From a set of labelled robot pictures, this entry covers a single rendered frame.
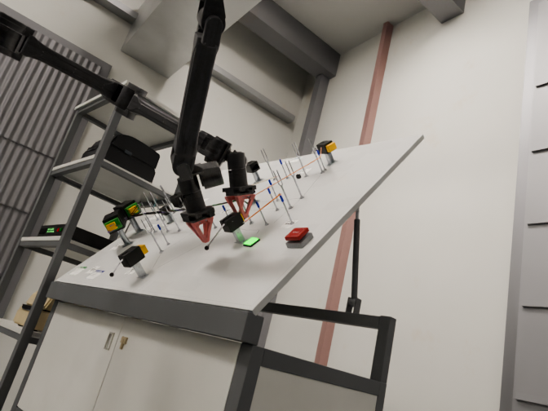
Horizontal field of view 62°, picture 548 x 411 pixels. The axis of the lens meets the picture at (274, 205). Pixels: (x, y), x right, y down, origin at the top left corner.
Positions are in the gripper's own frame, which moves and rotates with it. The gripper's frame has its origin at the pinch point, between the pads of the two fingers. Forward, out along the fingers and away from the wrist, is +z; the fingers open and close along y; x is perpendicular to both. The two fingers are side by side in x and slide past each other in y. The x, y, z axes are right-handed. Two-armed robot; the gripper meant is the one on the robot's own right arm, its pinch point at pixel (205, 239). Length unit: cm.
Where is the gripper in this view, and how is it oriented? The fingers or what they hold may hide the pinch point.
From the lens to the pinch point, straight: 135.9
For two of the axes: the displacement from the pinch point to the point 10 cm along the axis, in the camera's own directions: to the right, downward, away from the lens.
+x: -7.6, 3.2, -5.6
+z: 2.5, 9.5, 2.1
